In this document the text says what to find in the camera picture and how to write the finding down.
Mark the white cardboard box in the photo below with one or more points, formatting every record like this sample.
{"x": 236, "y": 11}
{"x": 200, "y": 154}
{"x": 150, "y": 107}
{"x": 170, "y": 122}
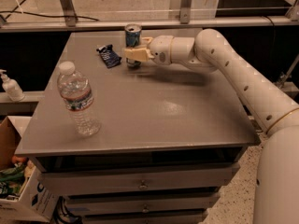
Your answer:
{"x": 23, "y": 197}

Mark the Red Bull can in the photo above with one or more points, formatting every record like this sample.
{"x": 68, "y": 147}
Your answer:
{"x": 132, "y": 39}

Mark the clear plastic water bottle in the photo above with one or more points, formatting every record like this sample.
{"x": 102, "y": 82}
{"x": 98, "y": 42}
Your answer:
{"x": 77, "y": 94}

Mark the metal railing frame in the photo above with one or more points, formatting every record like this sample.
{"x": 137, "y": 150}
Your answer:
{"x": 87, "y": 15}

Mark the white pump dispenser bottle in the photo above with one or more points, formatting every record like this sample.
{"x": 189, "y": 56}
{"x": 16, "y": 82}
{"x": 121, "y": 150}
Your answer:
{"x": 11, "y": 87}

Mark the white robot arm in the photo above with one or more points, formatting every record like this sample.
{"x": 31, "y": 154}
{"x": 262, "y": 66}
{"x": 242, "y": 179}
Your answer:
{"x": 277, "y": 183}

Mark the blue RXBAR wrapper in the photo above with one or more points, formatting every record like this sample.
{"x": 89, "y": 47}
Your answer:
{"x": 109, "y": 56}

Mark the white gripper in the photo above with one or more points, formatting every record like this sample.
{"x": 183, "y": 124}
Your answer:
{"x": 160, "y": 49}

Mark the grey drawer cabinet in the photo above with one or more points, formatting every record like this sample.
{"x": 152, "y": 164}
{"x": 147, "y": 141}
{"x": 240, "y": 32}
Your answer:
{"x": 169, "y": 140}

